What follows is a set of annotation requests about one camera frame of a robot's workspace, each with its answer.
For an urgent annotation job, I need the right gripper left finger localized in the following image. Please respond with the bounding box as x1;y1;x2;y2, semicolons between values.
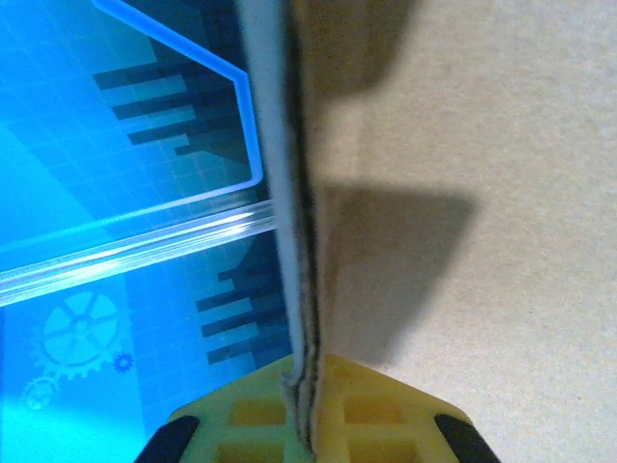
137;354;300;463

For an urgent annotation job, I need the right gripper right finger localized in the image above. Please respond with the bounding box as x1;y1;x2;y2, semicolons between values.
315;354;502;463

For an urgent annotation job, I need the brown cardboard box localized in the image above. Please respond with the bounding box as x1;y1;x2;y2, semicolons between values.
235;0;617;463

